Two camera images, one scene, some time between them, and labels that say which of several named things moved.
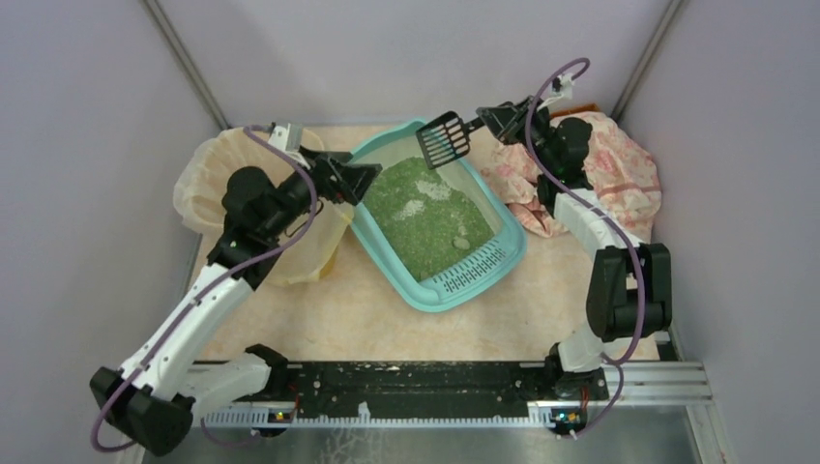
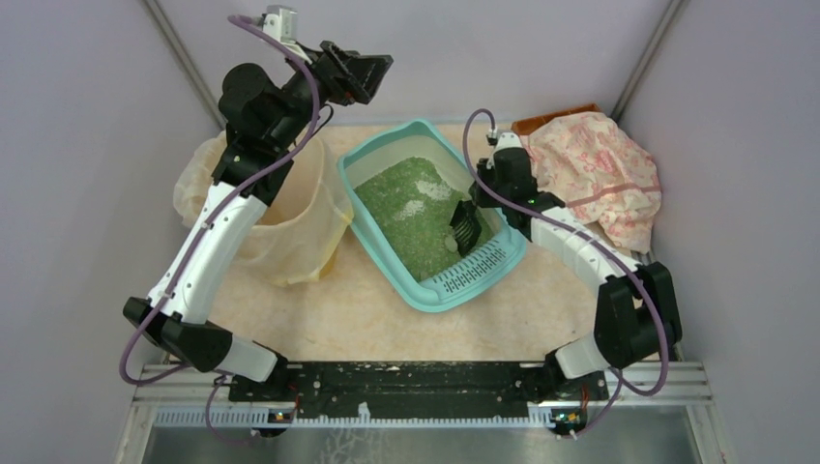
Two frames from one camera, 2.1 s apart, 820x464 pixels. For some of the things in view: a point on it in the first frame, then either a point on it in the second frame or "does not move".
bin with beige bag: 199,191 does not move
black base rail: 401,385 does not move
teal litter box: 436,232 does not move
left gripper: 331,177 to 342,67
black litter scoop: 446,138 to 466,225
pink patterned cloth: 618,169 does not move
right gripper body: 517,121 to 463,217
